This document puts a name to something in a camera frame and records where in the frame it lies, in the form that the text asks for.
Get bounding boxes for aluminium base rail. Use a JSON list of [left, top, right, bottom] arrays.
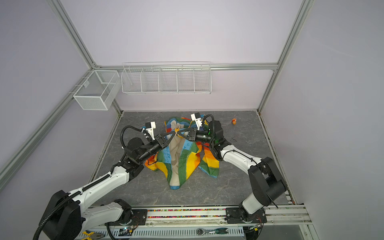
[[87, 205, 319, 240]]

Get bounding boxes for black corrugated left cable conduit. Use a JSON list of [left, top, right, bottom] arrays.
[[32, 176, 112, 240]]

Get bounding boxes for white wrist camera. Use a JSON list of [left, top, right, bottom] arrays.
[[191, 113, 204, 130], [142, 122, 156, 141]]

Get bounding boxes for long white wire basket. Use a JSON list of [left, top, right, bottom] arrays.
[[121, 62, 212, 94]]

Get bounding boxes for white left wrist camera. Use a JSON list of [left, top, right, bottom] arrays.
[[142, 122, 156, 141]]

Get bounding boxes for green handled ratchet wrench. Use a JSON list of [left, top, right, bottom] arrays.
[[196, 228, 229, 236]]

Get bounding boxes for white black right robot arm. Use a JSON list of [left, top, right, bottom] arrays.
[[179, 120, 288, 223]]

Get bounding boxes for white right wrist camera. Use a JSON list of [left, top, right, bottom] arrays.
[[191, 113, 204, 130]]

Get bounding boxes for multicolour patchwork jacket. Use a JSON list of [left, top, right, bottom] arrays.
[[145, 136, 220, 190]]

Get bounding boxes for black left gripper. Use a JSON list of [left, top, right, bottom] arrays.
[[138, 132, 176, 164]]

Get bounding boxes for yellow handled pliers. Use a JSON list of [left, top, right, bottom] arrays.
[[83, 231, 105, 240]]

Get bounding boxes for green circuit board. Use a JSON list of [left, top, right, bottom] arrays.
[[118, 228, 133, 237]]

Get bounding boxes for small white mesh basket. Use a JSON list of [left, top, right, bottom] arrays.
[[74, 70, 121, 111]]

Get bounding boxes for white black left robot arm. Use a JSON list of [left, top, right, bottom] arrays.
[[33, 130, 175, 240]]

